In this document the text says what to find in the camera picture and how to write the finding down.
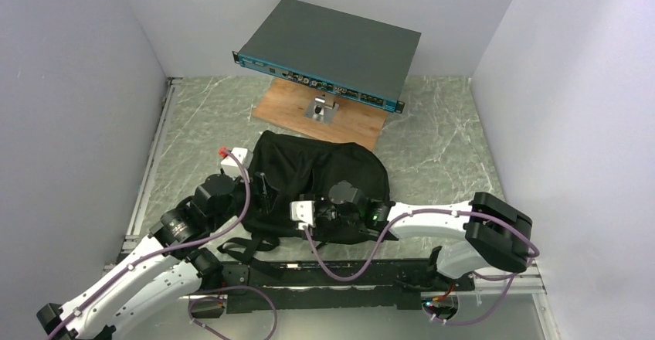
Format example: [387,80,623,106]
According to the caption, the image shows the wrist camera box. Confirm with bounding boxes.
[290,200,315,226]
[219,147,253,179]

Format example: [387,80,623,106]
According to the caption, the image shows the wooden base board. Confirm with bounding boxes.
[253,78,389,150]

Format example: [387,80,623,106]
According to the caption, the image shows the metal stand bracket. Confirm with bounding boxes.
[304,93,339,124]

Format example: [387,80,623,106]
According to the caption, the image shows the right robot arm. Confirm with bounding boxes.
[290,181,540,290]

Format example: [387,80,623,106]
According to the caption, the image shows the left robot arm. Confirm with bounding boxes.
[36,173,251,339]

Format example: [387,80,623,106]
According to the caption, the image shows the blue grey network switch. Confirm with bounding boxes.
[232,0,421,114]

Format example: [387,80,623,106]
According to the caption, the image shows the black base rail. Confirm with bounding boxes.
[192,258,475,318]

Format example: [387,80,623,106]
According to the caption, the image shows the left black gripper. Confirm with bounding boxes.
[209,169,280,232]

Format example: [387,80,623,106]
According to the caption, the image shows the black student backpack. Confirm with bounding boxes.
[218,131,391,276]

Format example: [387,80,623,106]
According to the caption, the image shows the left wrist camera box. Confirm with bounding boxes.
[219,147,253,179]

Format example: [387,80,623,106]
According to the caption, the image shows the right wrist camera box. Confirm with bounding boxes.
[290,200,315,226]

